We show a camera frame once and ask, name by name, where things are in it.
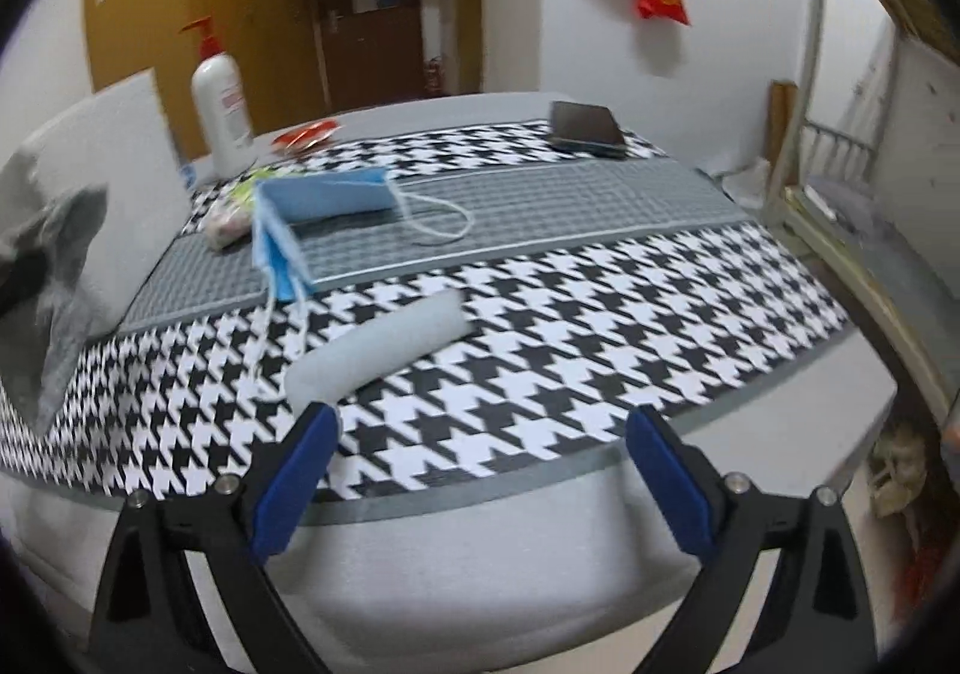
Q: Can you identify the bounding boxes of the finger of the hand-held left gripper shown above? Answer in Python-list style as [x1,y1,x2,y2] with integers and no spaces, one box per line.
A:
[0,254,46,319]

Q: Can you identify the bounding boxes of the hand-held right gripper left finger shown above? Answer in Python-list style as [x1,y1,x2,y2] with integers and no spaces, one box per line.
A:
[90,402,340,674]

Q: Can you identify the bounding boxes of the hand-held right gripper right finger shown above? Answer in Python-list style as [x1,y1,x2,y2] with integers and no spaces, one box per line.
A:
[626,406,878,674]

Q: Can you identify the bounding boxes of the grey cloth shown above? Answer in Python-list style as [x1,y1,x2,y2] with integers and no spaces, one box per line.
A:
[0,182,112,429]

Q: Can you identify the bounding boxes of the white foam box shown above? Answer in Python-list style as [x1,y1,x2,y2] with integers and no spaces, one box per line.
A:
[0,68,190,345]

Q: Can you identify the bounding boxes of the white foam roll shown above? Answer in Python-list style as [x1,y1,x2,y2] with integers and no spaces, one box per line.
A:
[285,289,467,412]

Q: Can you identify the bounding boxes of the blue face mask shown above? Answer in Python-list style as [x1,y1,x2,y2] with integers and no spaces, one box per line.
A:
[259,167,475,246]
[251,197,316,405]

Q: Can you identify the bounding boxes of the houndstooth blanket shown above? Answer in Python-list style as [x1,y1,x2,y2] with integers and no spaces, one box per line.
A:
[0,119,852,495]

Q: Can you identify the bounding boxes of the white plastic bag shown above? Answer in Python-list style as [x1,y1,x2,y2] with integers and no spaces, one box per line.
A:
[866,423,931,517]

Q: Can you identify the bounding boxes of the white pump bottle red top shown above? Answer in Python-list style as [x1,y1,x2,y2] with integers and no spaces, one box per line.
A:
[180,16,256,180]

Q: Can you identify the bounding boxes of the wooden wardrobe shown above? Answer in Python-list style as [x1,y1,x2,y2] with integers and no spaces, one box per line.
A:
[82,0,331,120]

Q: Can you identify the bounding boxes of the grey bunk mattress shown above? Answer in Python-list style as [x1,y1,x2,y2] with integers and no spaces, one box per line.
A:
[802,186,938,315]

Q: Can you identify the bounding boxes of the red snack packet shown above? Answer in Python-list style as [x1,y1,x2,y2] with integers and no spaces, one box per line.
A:
[271,122,342,154]

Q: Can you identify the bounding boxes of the wooden boards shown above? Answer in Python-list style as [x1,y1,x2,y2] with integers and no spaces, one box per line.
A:
[765,81,800,195]

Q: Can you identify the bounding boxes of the black smartphone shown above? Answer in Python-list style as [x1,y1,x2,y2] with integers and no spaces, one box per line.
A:
[546,101,627,159]

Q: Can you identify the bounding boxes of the brown entrance door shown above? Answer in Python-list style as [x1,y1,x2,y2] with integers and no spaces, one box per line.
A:
[311,0,427,114]

